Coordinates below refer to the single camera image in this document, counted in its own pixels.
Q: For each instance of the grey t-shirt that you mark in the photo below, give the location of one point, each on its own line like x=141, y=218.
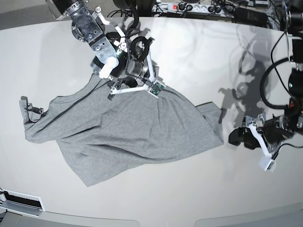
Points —
x=100, y=137

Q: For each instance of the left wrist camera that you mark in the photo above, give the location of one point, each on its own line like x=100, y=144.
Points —
x=268, y=163

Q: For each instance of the black wheel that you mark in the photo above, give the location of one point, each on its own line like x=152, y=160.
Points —
x=142, y=5

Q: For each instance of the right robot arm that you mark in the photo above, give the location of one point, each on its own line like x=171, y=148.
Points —
x=91, y=27

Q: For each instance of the white power strip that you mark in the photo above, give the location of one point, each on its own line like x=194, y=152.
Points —
x=217, y=9

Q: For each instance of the white slotted bracket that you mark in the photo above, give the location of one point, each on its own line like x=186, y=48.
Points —
x=21, y=203

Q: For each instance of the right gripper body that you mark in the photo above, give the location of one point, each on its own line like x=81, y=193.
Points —
x=132, y=70

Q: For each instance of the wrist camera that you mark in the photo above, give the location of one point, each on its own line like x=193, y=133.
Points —
x=268, y=163
x=156, y=88

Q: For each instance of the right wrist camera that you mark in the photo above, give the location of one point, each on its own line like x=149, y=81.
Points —
x=156, y=88

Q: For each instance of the black power adapter box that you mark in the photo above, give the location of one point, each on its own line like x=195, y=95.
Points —
x=250, y=17

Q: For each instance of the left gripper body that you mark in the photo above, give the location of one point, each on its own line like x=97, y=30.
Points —
x=275, y=131

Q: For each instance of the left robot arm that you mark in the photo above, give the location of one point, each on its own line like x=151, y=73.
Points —
x=293, y=26

